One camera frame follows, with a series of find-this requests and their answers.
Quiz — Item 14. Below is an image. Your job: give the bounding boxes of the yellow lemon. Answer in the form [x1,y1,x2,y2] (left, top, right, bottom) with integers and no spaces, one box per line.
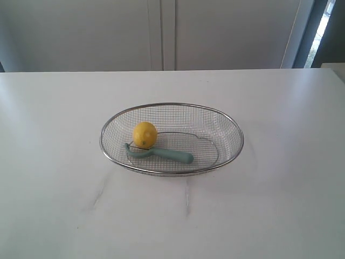
[133,121,157,149]

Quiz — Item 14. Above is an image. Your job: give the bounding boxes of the teal handled peeler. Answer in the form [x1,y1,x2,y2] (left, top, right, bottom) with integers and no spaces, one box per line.
[125,143,194,164]

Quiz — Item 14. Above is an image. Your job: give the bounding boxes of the white cabinet doors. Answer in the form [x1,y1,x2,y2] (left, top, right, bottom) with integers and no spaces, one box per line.
[1,1,313,72]

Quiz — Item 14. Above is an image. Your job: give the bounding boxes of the white side table corner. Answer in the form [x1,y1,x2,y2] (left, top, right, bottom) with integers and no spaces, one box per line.
[321,63,345,82]

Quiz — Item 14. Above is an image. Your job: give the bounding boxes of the oval wire mesh basket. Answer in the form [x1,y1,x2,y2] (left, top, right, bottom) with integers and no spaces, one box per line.
[99,103,244,176]

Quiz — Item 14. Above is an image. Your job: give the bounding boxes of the window with dark frame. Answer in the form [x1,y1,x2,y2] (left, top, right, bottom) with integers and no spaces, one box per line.
[292,0,344,69]

